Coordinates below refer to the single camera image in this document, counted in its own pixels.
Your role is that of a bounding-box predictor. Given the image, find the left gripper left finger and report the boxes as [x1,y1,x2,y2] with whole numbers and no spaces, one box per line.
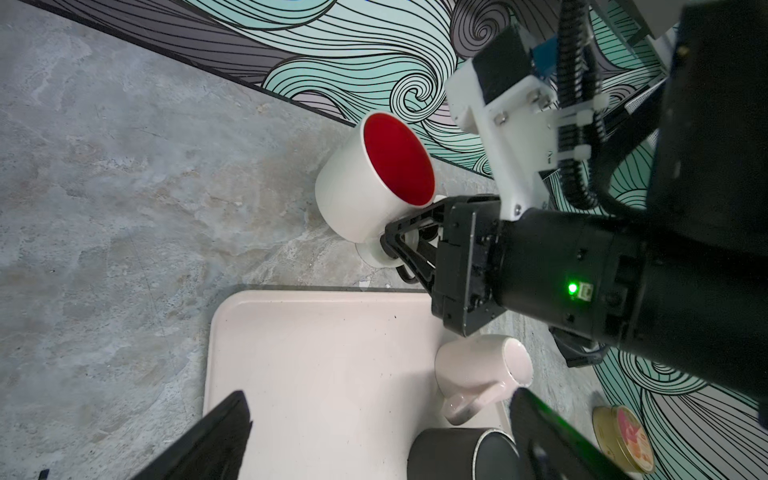
[134,390,252,480]

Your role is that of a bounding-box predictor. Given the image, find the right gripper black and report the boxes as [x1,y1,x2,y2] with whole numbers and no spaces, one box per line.
[380,195,504,337]

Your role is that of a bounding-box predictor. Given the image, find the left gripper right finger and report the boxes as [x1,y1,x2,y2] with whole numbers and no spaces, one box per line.
[509,388,628,480]

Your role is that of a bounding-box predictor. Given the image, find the cream upside-down mug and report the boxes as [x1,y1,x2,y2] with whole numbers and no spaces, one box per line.
[315,112,437,268]

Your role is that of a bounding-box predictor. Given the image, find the black mug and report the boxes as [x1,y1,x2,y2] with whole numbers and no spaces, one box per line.
[407,428,522,480]

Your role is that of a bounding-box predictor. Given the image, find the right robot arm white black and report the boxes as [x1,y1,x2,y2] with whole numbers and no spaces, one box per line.
[381,1,767,420]

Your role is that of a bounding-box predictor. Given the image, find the pink upside-down mug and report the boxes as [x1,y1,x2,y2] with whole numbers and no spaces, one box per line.
[434,335,534,426]

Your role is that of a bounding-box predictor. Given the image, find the pink tray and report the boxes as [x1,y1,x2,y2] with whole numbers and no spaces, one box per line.
[202,289,517,480]

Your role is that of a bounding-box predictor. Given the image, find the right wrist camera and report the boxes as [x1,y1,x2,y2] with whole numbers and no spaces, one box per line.
[445,24,557,221]

